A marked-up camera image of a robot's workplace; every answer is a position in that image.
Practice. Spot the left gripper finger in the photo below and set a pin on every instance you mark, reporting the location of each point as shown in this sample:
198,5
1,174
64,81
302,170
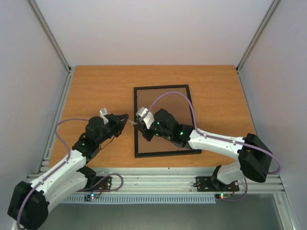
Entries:
120,124
122,118

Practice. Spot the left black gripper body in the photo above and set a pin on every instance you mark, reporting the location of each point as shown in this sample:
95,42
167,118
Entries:
110,131

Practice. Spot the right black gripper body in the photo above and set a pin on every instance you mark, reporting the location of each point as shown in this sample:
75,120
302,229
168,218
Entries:
146,130

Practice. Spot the clear handled screwdriver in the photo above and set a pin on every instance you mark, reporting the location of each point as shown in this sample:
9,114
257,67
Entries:
132,122

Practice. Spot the black picture frame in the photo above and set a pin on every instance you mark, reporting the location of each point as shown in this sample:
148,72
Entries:
175,105

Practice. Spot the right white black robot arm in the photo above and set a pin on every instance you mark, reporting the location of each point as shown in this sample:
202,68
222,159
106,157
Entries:
252,159

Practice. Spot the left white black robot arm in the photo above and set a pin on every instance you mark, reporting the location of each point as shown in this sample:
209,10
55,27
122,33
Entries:
32,202

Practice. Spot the left small circuit board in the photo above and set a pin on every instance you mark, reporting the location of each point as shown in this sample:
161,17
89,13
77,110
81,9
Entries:
91,197

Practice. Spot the small circuit board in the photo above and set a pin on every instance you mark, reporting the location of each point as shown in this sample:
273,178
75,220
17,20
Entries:
222,196
91,197

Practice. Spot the right small circuit board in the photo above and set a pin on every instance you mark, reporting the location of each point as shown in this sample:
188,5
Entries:
222,196

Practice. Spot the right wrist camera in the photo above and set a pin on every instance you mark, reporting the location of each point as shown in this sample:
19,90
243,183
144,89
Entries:
144,117

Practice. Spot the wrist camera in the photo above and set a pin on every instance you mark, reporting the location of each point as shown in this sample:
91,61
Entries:
144,117
103,113

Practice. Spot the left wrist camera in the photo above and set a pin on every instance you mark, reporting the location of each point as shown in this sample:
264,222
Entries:
103,113

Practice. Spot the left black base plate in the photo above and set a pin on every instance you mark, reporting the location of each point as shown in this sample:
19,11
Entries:
97,183

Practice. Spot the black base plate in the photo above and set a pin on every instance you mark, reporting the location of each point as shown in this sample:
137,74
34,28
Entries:
97,183
206,184

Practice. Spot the aluminium front rail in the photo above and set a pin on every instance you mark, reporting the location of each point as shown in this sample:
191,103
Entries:
174,180

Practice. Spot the left aluminium post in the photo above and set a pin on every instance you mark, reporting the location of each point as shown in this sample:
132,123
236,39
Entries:
37,12

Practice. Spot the aluminium post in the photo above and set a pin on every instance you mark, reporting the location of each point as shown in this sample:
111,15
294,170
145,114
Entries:
37,12
258,33

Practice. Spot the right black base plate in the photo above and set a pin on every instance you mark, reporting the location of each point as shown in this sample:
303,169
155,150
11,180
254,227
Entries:
206,184

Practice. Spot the grey slotted cable duct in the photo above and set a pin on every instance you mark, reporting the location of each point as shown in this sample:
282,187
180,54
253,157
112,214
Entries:
128,199

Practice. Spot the right aluminium post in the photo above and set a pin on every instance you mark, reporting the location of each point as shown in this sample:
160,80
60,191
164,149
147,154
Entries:
258,33

